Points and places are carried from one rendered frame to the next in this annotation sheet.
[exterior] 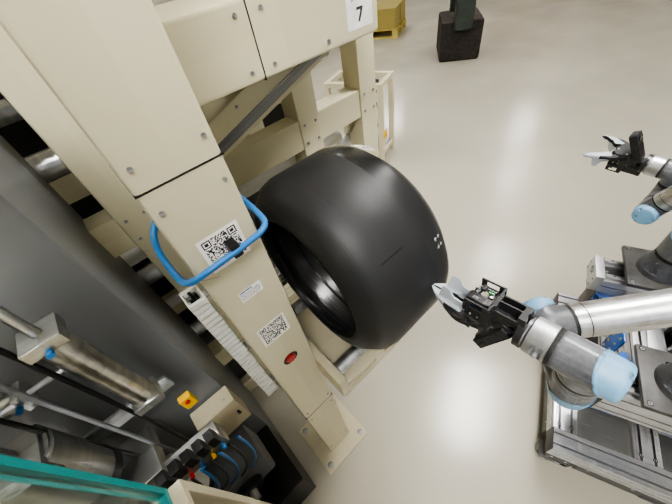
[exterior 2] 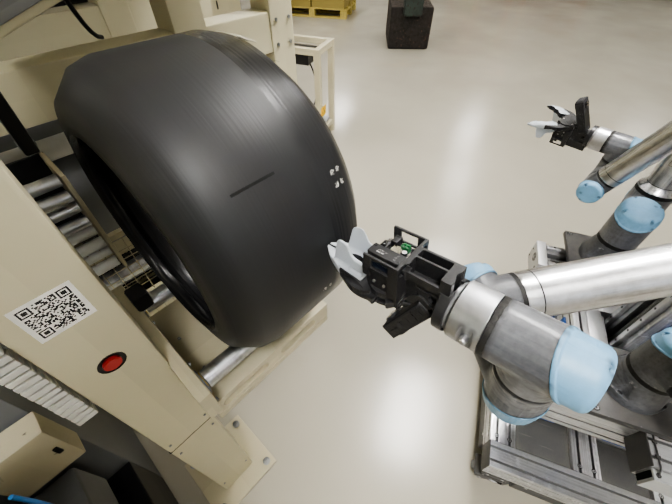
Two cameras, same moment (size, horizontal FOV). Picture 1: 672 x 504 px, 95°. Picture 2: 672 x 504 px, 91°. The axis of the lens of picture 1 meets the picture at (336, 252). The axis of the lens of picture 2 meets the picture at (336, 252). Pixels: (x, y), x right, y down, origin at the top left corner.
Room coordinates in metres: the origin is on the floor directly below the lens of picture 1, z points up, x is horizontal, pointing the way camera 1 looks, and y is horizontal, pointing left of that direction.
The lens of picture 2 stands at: (0.06, -0.13, 1.61)
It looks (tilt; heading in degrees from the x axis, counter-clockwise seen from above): 47 degrees down; 346
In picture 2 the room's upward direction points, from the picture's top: straight up
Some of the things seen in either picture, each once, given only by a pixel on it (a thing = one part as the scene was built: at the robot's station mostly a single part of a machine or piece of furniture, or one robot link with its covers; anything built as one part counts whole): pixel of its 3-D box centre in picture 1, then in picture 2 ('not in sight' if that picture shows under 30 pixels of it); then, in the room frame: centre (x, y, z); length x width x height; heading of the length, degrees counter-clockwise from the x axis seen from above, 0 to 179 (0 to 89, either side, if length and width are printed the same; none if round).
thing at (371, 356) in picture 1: (372, 344); (266, 344); (0.49, -0.06, 0.84); 0.36 x 0.09 x 0.06; 124
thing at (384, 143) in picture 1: (361, 117); (297, 90); (3.20, -0.56, 0.40); 0.60 x 0.35 x 0.80; 55
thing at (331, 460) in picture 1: (332, 431); (230, 463); (0.45, 0.22, 0.01); 0.27 x 0.27 x 0.02; 34
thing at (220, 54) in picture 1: (254, 27); not in sight; (0.92, 0.08, 1.71); 0.61 x 0.25 x 0.15; 124
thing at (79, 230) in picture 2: not in sight; (46, 232); (0.80, 0.41, 1.05); 0.20 x 0.15 x 0.30; 124
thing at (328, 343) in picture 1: (346, 325); (236, 319); (0.61, 0.02, 0.80); 0.37 x 0.36 x 0.02; 34
